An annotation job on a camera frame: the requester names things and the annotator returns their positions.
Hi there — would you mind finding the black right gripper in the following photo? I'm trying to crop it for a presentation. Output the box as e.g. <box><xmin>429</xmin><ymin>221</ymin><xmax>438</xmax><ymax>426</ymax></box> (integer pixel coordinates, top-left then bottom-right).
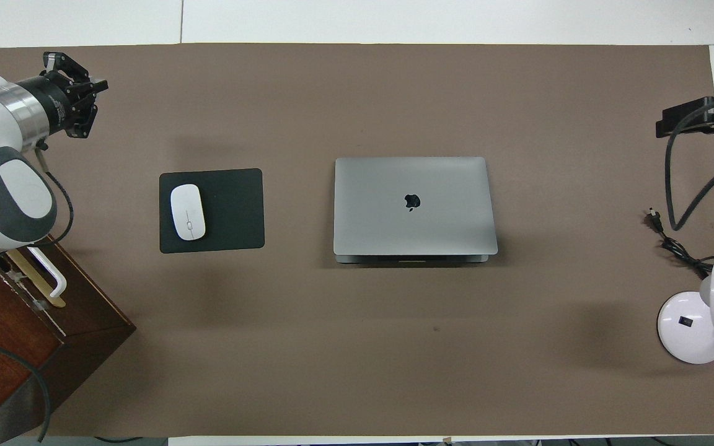
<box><xmin>656</xmin><ymin>94</ymin><xmax>714</xmax><ymax>138</ymax></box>

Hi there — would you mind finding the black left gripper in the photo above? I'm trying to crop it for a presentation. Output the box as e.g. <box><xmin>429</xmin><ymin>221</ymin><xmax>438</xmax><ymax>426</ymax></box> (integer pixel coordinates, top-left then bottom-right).
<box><xmin>21</xmin><ymin>51</ymin><xmax>110</xmax><ymax>139</ymax></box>

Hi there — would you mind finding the grey laptop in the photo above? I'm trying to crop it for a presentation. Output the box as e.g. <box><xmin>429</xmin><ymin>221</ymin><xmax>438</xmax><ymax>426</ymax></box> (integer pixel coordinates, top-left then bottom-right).
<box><xmin>333</xmin><ymin>156</ymin><xmax>499</xmax><ymax>265</ymax></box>

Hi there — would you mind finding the white computer mouse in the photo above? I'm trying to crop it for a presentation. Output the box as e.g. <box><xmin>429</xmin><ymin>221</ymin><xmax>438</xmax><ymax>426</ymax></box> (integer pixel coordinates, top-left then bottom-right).
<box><xmin>170</xmin><ymin>184</ymin><xmax>206</xmax><ymax>241</ymax></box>

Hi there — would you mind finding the black mouse pad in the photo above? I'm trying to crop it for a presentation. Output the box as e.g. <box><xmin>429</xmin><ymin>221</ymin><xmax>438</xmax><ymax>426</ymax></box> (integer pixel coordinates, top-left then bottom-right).
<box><xmin>159</xmin><ymin>168</ymin><xmax>265</xmax><ymax>254</ymax></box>

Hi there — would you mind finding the white desk lamp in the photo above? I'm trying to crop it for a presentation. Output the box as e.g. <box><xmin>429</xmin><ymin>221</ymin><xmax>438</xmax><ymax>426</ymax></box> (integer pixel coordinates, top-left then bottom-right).
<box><xmin>657</xmin><ymin>256</ymin><xmax>714</xmax><ymax>365</ymax></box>

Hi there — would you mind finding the dark wooden box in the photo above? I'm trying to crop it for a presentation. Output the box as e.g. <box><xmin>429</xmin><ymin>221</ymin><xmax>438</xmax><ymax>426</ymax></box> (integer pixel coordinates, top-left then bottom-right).
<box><xmin>0</xmin><ymin>235</ymin><xmax>136</xmax><ymax>444</ymax></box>

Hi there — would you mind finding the brown table mat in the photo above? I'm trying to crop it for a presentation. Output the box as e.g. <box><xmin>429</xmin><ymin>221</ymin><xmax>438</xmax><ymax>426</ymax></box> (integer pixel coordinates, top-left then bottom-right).
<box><xmin>0</xmin><ymin>43</ymin><xmax>714</xmax><ymax>437</ymax></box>

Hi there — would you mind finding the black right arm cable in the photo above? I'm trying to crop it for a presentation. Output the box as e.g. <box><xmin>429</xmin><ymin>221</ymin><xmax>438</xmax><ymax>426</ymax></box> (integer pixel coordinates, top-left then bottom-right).
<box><xmin>666</xmin><ymin>93</ymin><xmax>714</xmax><ymax>231</ymax></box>

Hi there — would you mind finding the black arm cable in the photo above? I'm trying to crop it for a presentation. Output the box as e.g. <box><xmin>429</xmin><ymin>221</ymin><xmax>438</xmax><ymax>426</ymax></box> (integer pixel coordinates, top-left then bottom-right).
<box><xmin>0</xmin><ymin>141</ymin><xmax>75</xmax><ymax>444</ymax></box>
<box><xmin>666</xmin><ymin>93</ymin><xmax>714</xmax><ymax>231</ymax></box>

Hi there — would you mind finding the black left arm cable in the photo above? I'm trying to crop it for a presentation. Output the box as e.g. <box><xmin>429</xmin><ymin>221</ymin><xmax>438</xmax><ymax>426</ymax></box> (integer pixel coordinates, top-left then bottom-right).
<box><xmin>0</xmin><ymin>141</ymin><xmax>75</xmax><ymax>444</ymax></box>

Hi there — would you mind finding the black lamp power cable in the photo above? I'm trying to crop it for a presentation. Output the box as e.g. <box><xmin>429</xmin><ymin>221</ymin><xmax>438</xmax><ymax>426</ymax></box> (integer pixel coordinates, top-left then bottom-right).
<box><xmin>643</xmin><ymin>209</ymin><xmax>714</xmax><ymax>278</ymax></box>

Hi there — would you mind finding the white box handle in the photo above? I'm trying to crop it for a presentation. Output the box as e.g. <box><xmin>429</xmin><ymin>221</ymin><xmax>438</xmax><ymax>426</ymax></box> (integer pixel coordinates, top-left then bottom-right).
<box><xmin>25</xmin><ymin>247</ymin><xmax>68</xmax><ymax>298</ymax></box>

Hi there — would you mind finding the brass handle plate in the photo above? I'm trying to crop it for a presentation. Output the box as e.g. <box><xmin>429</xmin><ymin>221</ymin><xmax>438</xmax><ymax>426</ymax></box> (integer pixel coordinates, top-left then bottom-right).
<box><xmin>7</xmin><ymin>248</ymin><xmax>66</xmax><ymax>308</ymax></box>

